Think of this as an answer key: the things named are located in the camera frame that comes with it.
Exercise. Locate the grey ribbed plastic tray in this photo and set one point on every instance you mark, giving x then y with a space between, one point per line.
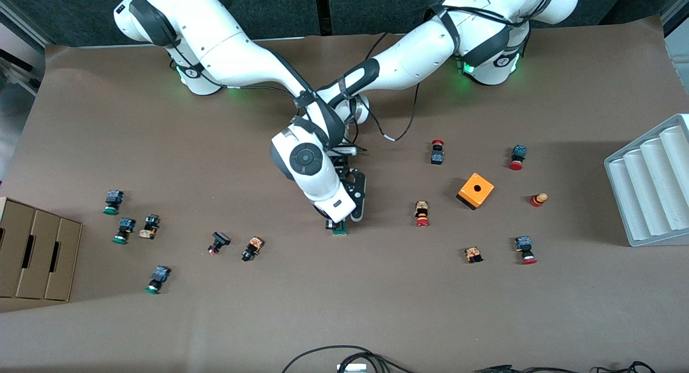
646 190

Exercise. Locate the aluminium frame rail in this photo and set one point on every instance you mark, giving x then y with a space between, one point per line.
679 44
16 79

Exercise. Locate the brown paper table cover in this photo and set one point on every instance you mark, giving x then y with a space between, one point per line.
344 297

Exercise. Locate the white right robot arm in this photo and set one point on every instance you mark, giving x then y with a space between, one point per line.
231 50

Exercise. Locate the red push button black block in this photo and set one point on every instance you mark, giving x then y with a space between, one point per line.
437 153

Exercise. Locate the orange contact block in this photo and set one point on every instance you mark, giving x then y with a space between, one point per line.
473 254

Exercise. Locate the brown cardboard divider box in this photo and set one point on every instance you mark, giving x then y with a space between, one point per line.
37 254

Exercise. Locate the orange button enclosure box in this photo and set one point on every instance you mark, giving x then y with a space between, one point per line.
476 190

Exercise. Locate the red mushroom button orange block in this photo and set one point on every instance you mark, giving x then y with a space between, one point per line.
422 213

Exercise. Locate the green push button blue block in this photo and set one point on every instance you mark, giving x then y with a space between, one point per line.
157 279
124 230
113 201

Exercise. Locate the black square button red base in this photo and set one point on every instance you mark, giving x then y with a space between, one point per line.
219 242

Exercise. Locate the red yellow button head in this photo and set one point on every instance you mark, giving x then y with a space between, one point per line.
538 199

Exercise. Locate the silver white connector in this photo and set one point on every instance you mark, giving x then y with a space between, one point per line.
352 368

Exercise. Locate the green terminal block module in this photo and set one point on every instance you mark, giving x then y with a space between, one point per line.
340 231

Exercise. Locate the red push button blue block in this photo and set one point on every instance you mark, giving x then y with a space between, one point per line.
525 249
518 156

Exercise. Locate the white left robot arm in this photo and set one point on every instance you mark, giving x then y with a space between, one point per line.
420 55

